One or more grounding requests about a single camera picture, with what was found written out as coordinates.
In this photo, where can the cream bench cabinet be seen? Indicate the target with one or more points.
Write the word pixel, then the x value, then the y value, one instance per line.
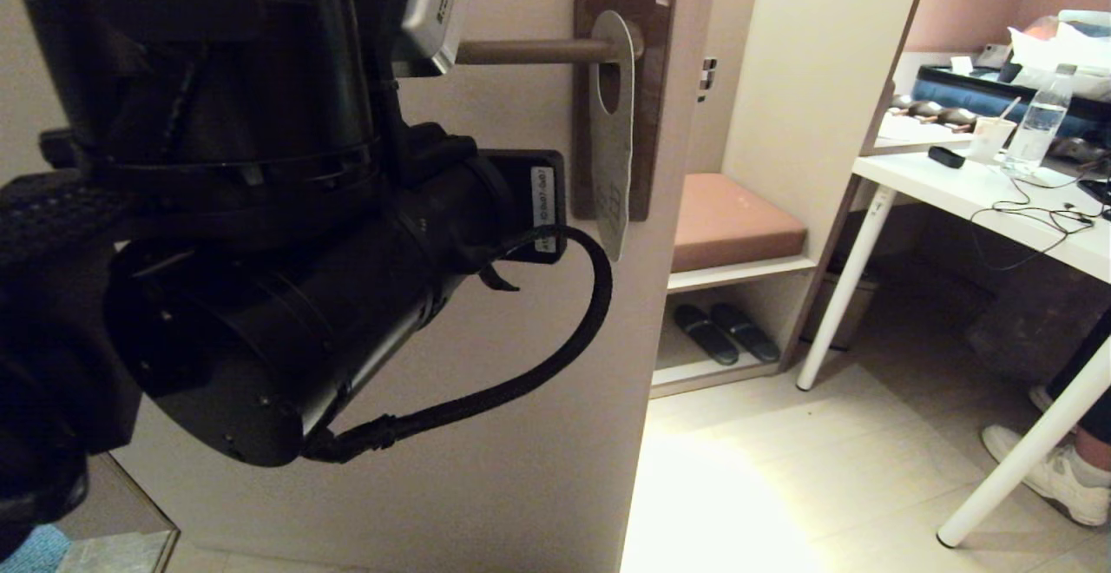
pixel 825 78

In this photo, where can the white table with round legs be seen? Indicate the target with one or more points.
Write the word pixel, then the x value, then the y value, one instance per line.
pixel 955 191

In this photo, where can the small black case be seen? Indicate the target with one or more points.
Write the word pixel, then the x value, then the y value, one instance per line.
pixel 946 157

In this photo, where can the brown seat cushion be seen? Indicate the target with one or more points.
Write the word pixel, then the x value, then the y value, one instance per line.
pixel 738 221

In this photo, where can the white paper cup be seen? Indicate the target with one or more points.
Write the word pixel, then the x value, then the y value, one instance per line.
pixel 989 141

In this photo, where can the beige door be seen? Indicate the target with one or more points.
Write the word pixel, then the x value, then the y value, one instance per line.
pixel 521 469

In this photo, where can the grey plastic bag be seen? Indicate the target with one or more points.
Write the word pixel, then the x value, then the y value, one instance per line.
pixel 1024 330

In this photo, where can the clear plastic water bottle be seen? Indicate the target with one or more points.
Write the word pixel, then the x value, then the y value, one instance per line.
pixel 1037 130

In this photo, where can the dark grey slipper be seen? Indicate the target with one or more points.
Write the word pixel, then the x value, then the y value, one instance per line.
pixel 705 334
pixel 748 330

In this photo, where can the dark blue bag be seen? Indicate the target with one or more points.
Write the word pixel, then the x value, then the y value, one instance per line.
pixel 963 91

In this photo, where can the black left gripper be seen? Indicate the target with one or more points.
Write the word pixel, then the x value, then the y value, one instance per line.
pixel 516 195

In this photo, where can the leg in black trousers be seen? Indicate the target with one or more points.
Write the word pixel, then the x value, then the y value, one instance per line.
pixel 1094 382

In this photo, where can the do-not-disturb door hanger sign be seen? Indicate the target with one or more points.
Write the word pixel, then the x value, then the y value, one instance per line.
pixel 613 156

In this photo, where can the white plastic bag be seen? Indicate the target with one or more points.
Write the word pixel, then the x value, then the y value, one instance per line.
pixel 1063 48

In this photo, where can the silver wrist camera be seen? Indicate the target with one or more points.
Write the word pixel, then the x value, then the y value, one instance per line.
pixel 434 9

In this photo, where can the white sneaker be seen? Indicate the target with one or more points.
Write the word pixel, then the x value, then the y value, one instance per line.
pixel 1055 482
pixel 1040 398

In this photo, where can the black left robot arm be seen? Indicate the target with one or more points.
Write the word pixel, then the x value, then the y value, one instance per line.
pixel 260 295

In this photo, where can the beige waste bin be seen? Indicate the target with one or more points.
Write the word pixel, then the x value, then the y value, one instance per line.
pixel 846 312

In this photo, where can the brown door lock plate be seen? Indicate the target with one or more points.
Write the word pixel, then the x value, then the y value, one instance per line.
pixel 651 121

